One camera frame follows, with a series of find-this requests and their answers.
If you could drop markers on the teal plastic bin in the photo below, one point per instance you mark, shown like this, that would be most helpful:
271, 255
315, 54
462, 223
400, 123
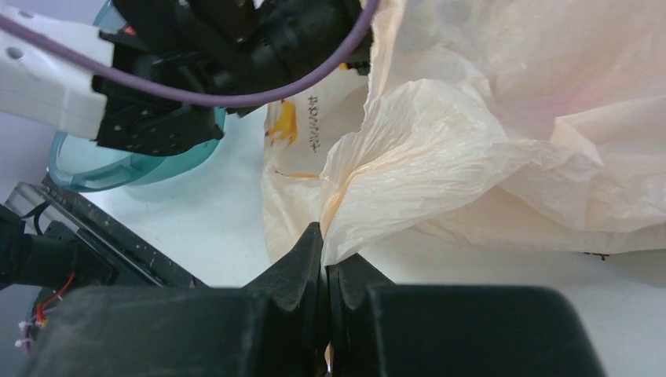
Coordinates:
130, 166

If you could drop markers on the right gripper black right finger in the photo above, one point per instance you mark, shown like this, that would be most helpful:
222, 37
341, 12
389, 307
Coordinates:
379, 328

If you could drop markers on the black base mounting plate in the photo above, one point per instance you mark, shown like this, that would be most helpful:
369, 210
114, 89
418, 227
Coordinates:
75, 238

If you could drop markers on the aluminium frame rail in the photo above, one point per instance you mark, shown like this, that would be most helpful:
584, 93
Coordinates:
26, 197

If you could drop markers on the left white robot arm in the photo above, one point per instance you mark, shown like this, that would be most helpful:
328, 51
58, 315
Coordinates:
152, 86

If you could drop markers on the orange plastic bag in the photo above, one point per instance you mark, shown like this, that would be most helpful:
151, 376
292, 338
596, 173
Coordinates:
525, 125

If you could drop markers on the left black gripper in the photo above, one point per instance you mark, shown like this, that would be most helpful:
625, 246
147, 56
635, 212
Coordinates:
295, 45

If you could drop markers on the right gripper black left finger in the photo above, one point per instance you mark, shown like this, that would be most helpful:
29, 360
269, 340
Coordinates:
272, 326

